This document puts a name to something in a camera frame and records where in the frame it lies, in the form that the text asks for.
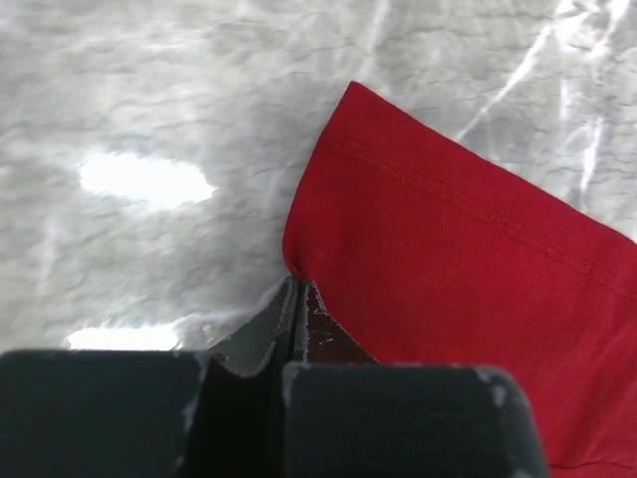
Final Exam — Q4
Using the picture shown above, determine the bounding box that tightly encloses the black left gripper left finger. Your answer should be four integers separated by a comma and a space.
1, 278, 299, 477

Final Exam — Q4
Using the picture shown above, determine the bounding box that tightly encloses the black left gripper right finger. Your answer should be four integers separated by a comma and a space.
282, 282, 549, 477

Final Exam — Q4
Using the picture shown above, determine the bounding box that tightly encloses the red t shirt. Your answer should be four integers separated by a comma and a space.
283, 83, 636, 477

